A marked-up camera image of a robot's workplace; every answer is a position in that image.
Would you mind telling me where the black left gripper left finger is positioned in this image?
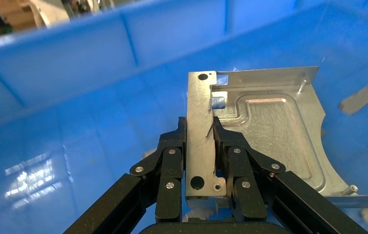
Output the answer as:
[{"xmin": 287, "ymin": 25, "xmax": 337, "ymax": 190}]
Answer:
[{"xmin": 62, "ymin": 117, "xmax": 188, "ymax": 234}]

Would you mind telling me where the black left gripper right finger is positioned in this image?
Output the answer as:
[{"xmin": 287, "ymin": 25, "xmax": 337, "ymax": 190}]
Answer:
[{"xmin": 213, "ymin": 116, "xmax": 368, "ymax": 234}]

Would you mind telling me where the silver sheet metal plate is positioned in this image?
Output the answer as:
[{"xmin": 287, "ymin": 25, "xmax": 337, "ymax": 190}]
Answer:
[{"xmin": 185, "ymin": 66, "xmax": 368, "ymax": 209}]

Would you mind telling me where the blue plastic bin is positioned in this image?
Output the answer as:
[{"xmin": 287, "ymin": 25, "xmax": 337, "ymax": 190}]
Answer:
[{"xmin": 0, "ymin": 0, "xmax": 368, "ymax": 234}]

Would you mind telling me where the grey tape strip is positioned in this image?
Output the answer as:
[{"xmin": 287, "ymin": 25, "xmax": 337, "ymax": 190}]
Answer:
[{"xmin": 338, "ymin": 85, "xmax": 368, "ymax": 116}]

